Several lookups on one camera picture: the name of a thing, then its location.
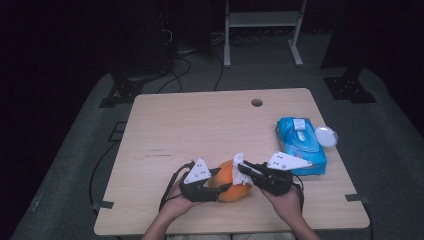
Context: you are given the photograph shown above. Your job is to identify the left hand-held gripper cable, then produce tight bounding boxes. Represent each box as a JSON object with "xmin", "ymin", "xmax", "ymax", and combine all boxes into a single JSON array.
[{"xmin": 159, "ymin": 161, "xmax": 196, "ymax": 212}]

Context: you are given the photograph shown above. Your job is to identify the grey tape piece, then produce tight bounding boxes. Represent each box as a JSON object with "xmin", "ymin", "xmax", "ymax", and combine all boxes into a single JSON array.
[
  {"xmin": 344, "ymin": 193, "xmax": 370, "ymax": 205},
  {"xmin": 91, "ymin": 199, "xmax": 115, "ymax": 212}
]

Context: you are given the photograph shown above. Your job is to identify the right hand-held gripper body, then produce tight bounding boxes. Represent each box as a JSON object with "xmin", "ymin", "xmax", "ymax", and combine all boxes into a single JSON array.
[{"xmin": 255, "ymin": 151, "xmax": 313, "ymax": 197}]

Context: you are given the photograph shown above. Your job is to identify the orange plush toy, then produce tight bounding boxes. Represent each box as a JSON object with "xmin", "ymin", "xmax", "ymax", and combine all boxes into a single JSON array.
[{"xmin": 208, "ymin": 159, "xmax": 253, "ymax": 203}]

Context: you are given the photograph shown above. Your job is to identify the hand-held gripper cable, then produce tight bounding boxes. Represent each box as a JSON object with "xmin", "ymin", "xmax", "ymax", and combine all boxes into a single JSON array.
[
  {"xmin": 292, "ymin": 174, "xmax": 306, "ymax": 214},
  {"xmin": 159, "ymin": 161, "xmax": 196, "ymax": 212}
]

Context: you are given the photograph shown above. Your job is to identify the white wet wipe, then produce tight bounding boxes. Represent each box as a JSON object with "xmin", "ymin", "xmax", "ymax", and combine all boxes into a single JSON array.
[{"xmin": 231, "ymin": 152, "xmax": 254, "ymax": 186}]

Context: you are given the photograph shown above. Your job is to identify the person's right hand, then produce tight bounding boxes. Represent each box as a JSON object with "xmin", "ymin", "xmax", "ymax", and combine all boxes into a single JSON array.
[{"xmin": 261, "ymin": 184, "xmax": 305, "ymax": 222}]

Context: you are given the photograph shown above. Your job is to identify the blue wet wipes pack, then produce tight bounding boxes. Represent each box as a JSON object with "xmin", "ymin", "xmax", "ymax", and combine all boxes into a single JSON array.
[{"xmin": 275, "ymin": 116, "xmax": 339, "ymax": 177}]

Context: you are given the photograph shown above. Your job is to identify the white metal stand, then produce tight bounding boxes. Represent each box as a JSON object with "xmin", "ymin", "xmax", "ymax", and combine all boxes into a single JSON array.
[{"xmin": 223, "ymin": 0, "xmax": 309, "ymax": 69}]

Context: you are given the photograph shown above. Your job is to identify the black cable bundle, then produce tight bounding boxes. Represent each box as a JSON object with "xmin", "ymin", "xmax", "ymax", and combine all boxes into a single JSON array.
[{"xmin": 229, "ymin": 31, "xmax": 265, "ymax": 48}]

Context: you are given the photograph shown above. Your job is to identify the thin black floor cable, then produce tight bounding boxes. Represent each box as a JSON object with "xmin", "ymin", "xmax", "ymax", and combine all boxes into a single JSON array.
[{"xmin": 88, "ymin": 141, "xmax": 118, "ymax": 208}]

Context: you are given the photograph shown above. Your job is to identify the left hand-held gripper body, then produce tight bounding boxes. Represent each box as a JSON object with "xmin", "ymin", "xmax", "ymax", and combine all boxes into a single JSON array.
[{"xmin": 179, "ymin": 157, "xmax": 222, "ymax": 203}]

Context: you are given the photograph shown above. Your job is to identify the right hand-held gripper cable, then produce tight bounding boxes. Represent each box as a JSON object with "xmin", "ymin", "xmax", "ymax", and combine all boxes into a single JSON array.
[{"xmin": 292, "ymin": 174, "xmax": 306, "ymax": 214}]

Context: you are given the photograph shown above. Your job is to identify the black stand base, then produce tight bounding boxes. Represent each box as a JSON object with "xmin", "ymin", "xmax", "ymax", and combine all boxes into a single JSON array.
[
  {"xmin": 98, "ymin": 71, "xmax": 148, "ymax": 109},
  {"xmin": 323, "ymin": 66, "xmax": 378, "ymax": 104}
]

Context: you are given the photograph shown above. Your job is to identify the person's left hand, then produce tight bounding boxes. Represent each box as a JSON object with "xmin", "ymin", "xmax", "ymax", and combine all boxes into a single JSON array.
[{"xmin": 162, "ymin": 183, "xmax": 203, "ymax": 220}]

